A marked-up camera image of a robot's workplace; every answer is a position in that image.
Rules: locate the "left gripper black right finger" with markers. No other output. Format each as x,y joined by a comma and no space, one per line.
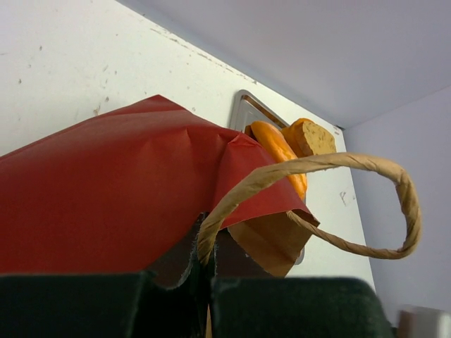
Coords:
246,301

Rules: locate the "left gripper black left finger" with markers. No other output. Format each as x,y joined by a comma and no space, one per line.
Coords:
107,305

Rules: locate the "red paper bag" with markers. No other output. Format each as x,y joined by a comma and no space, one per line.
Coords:
119,192

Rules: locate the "golden oval bread roll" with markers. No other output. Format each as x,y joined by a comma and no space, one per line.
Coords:
274,143

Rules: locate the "stainless steel tray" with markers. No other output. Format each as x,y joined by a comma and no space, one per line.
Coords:
261,225

